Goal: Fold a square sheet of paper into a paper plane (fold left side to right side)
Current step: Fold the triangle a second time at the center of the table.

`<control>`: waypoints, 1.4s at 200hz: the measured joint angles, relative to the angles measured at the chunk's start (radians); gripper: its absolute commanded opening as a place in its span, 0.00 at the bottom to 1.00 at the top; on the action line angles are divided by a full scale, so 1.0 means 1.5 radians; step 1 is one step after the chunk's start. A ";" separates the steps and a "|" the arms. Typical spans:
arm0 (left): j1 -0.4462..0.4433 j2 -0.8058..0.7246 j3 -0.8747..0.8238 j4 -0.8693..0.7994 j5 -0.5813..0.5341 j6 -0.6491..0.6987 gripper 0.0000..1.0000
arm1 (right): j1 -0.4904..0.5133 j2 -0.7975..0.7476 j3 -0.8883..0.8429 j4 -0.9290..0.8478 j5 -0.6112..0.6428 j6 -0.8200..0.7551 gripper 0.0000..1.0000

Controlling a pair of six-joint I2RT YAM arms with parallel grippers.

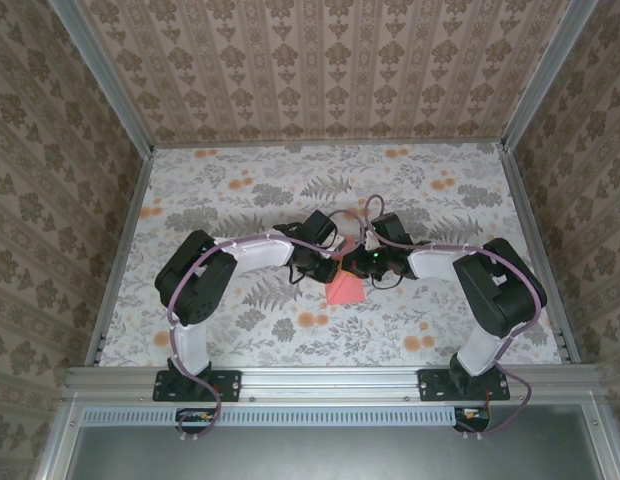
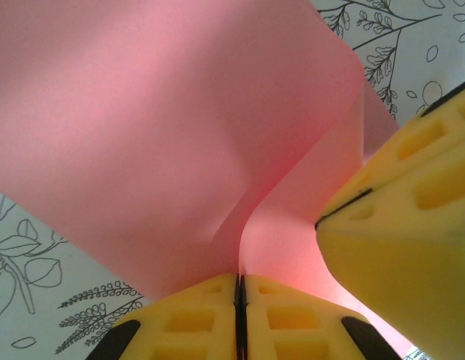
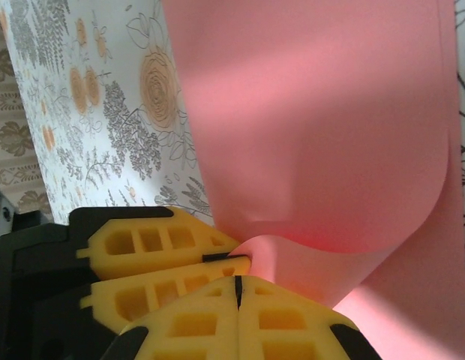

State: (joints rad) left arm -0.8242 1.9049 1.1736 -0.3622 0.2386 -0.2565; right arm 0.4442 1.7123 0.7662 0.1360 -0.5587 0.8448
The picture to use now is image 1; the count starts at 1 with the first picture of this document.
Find pink cloth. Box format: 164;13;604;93
322;233;368;306

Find floral patterned table cover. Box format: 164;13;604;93
97;143;565;369

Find black connector board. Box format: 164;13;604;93
175;407;217;435
452;404;492;434

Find grey metal panel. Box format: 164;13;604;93
34;394;620;480

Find aluminium frame beam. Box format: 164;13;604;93
63;363;605;404

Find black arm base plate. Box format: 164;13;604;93
418;368;511;403
152;368;241;403

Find grey slotted cable duct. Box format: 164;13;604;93
82;405;461;427

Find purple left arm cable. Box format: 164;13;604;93
166;208;367;442

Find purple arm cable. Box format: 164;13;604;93
362;193;547;442
166;208;367;442

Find aluminium side rail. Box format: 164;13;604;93
83;147;157;369
499;144;584;365

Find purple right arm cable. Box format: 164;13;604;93
362;193;547;442

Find aluminium frame post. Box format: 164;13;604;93
48;0;157;154
499;0;594;151

